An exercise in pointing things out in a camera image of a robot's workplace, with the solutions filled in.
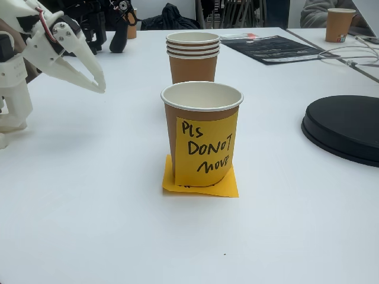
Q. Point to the yellow handwritten sticky note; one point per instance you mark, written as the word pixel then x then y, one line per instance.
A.
pixel 229 189
pixel 207 148

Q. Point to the person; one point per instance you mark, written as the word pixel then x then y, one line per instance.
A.
pixel 314 14

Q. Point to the white and red pamphlet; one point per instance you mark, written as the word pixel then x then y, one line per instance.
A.
pixel 237 36

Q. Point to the black round disc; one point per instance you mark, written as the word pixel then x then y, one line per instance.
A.
pixel 343 127

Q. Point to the brown paper cup with print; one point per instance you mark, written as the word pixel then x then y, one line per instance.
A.
pixel 339 26

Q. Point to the brown paper cup with note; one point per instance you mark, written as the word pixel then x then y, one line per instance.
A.
pixel 170 139

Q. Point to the black printed leaflet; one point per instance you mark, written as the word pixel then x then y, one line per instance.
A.
pixel 275 48

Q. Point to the black bag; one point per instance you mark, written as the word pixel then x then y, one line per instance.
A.
pixel 168 20

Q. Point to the black chair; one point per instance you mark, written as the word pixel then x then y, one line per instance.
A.
pixel 237 13

